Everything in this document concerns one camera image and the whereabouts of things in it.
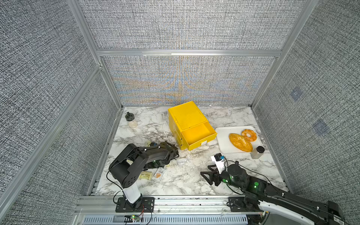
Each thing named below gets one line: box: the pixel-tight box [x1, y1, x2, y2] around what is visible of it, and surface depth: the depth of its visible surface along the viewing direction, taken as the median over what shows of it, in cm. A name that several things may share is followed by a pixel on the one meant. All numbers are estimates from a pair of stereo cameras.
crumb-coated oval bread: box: [228, 133, 254, 153], surface depth 94 cm
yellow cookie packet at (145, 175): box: [138, 171, 153, 181], surface depth 84 cm
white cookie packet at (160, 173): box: [154, 167, 167, 180], surface depth 85 cm
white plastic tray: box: [215, 125, 264, 154], surface depth 100 cm
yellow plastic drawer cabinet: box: [167, 101, 218, 151], surface depth 85 cm
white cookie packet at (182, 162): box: [176, 159, 188, 166], surface depth 90 cm
